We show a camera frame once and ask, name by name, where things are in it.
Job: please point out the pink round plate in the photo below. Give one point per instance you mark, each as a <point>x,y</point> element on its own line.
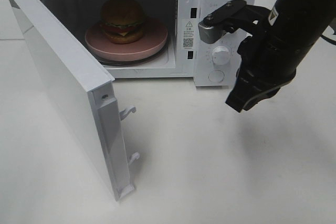
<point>154,38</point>

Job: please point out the burger with lettuce and tomato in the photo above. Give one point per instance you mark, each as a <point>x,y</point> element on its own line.
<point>122,21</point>

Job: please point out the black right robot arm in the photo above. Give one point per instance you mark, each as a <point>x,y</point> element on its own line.
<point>312,18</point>

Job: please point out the white microwave oven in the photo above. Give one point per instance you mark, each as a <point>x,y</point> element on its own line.
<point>79,15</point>

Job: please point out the glass microwave turntable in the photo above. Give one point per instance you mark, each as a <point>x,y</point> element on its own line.
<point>130,63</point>

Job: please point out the round white door release button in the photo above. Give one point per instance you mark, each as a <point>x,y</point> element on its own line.
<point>216,76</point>

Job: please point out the white microwave door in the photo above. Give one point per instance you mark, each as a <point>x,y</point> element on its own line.
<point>82,91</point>

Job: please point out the white timer knob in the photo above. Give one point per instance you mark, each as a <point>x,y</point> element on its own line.
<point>221,55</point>

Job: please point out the white warning label sticker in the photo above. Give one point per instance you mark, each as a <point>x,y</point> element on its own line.
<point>189,27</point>

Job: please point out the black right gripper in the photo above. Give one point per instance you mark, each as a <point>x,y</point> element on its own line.
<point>267,54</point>

